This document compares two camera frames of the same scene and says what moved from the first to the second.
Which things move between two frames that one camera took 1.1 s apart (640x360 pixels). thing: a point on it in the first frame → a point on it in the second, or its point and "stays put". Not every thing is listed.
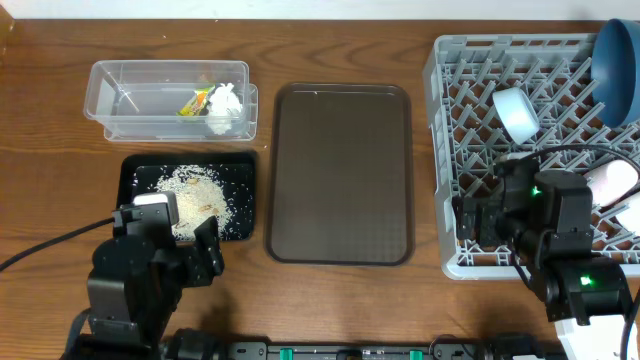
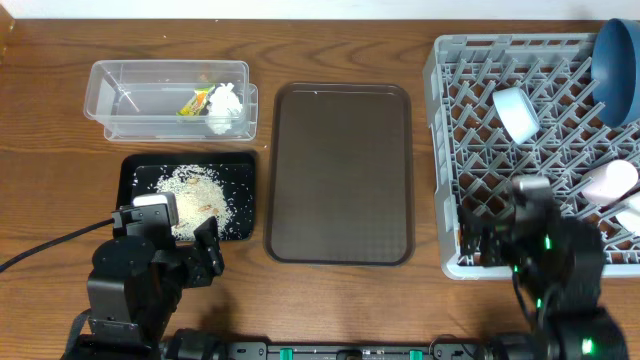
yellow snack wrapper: [198, 101] stays put
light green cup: [630, 218] stays put
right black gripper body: [491, 229] → [498, 249]
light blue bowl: [516, 113] stays put
